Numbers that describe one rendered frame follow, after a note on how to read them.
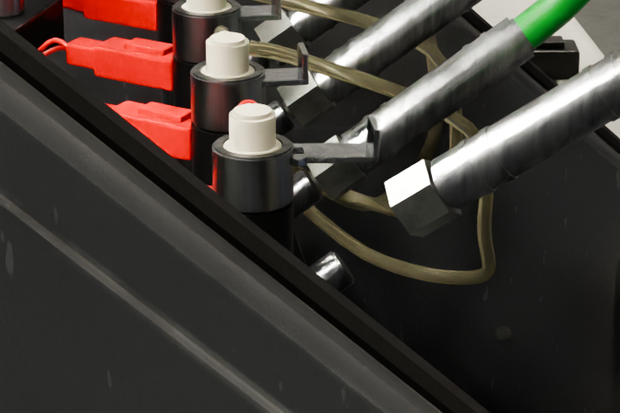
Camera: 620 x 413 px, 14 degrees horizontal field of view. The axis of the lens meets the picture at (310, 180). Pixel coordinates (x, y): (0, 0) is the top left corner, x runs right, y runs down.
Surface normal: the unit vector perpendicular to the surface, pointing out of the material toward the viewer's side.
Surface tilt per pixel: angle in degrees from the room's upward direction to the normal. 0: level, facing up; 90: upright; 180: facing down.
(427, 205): 90
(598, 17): 0
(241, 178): 90
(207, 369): 90
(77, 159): 74
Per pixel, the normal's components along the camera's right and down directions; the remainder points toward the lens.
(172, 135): -0.51, 0.32
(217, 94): -0.26, 0.36
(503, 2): 0.00, -0.93
